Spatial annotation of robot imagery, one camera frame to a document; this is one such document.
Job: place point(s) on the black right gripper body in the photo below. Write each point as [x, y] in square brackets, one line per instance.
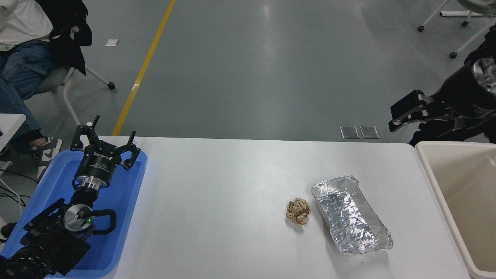
[465, 97]

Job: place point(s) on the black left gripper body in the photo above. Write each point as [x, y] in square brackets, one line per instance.
[97, 164]

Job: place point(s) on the foil tray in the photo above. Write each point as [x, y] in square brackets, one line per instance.
[350, 217]

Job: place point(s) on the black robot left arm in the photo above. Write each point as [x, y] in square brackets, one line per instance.
[46, 240]

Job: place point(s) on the metal floor plate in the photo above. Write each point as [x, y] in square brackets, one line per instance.
[369, 131]
[349, 132]

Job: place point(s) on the standing person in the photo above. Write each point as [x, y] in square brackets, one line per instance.
[434, 137]

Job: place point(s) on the blue plastic tray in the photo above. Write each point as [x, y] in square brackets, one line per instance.
[120, 201]

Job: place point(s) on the white wheeled chair base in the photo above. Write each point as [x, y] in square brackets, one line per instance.
[471, 38]

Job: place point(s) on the grey chair with white legs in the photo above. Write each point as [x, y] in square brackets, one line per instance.
[50, 79]

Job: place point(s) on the large pale plastic bin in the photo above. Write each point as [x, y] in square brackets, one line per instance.
[469, 201]

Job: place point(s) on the small white table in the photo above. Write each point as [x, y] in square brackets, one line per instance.
[9, 124]

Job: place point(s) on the white paper scrap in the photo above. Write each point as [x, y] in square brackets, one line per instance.
[112, 42]

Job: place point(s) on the seated person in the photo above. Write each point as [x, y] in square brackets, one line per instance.
[23, 69]

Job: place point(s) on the black jacket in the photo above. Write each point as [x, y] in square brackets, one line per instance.
[66, 42]

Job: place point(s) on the small black object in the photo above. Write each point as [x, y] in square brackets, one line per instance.
[8, 229]

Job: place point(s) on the crumpled tan paper ball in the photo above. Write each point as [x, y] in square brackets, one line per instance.
[298, 211]

